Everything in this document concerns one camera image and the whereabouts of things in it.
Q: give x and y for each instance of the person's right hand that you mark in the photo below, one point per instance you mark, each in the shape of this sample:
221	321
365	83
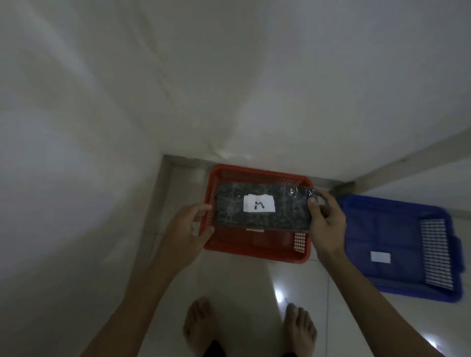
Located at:
329	230

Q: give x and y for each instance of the person's left hand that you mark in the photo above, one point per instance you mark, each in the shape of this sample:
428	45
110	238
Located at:
182	235

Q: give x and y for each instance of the person's left thumb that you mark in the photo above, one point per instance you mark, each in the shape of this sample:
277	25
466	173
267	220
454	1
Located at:
206	233

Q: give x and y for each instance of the person's right thumb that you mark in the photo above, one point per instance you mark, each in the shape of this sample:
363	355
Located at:
313	213

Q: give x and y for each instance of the dark packet white label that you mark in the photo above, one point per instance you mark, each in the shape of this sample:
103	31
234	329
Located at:
231	209

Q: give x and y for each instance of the person's left forearm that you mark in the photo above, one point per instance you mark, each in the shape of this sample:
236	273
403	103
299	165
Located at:
139	305

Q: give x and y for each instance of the person's right forearm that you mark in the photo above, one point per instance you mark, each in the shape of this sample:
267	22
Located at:
371	305

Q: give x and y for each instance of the red plastic basket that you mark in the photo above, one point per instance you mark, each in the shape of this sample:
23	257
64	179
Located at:
257	246

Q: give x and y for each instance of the white paper label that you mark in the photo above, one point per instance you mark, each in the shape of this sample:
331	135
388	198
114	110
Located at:
380	257

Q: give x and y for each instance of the blue plastic basket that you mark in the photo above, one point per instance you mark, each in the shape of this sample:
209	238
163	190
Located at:
397	235

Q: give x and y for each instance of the person's left foot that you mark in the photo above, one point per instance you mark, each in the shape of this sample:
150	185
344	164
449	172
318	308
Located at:
198	327

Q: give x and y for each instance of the person's foot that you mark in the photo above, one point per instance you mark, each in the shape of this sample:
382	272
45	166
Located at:
300	331
198	327

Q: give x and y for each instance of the person's black trousers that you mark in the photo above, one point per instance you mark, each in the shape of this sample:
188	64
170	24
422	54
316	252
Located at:
214	349

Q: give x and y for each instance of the person's right foot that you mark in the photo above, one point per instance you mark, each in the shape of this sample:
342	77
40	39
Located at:
300	331

